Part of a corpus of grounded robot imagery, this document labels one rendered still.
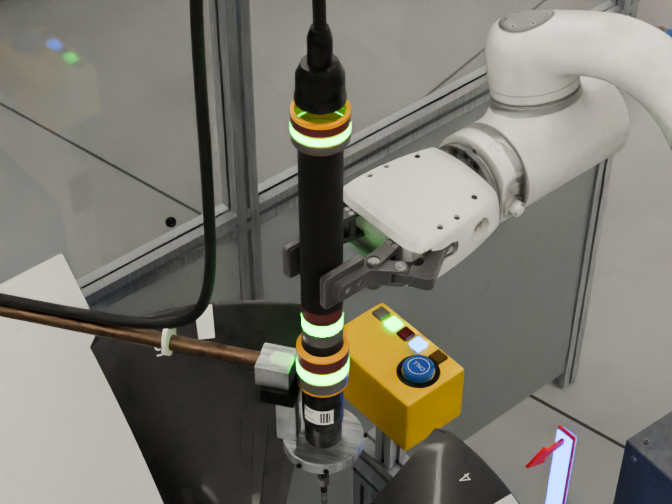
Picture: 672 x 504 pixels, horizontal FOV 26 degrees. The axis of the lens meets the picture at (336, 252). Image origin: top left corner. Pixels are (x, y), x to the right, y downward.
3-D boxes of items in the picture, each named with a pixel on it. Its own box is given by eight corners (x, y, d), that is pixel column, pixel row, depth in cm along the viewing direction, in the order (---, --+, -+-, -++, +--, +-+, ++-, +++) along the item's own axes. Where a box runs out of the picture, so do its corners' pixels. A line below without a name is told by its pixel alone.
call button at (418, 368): (395, 373, 184) (396, 363, 183) (419, 358, 186) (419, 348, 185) (417, 391, 182) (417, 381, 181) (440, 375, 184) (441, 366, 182)
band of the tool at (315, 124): (283, 153, 103) (282, 121, 101) (300, 117, 106) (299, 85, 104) (342, 163, 102) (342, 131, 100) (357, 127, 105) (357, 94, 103)
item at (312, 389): (290, 390, 120) (290, 380, 119) (304, 353, 123) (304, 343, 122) (341, 401, 119) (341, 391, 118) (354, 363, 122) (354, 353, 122)
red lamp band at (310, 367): (289, 369, 118) (289, 359, 118) (304, 331, 121) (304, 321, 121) (341, 379, 118) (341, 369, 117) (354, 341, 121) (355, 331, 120)
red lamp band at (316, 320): (296, 321, 115) (295, 311, 114) (307, 293, 117) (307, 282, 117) (337, 329, 114) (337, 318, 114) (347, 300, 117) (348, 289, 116)
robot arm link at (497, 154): (527, 235, 122) (501, 250, 121) (454, 183, 127) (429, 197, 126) (536, 157, 116) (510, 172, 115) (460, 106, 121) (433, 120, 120)
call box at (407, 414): (324, 388, 195) (324, 334, 188) (381, 353, 200) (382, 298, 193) (404, 460, 186) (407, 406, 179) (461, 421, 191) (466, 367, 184)
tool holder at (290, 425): (251, 461, 126) (246, 385, 119) (274, 401, 131) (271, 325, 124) (351, 482, 124) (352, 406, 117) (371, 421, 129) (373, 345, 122)
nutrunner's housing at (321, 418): (296, 473, 128) (283, 39, 97) (308, 439, 131) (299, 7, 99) (339, 482, 127) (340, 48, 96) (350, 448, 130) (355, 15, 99)
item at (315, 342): (296, 344, 117) (296, 334, 116) (308, 315, 119) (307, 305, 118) (337, 352, 116) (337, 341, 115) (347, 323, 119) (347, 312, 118)
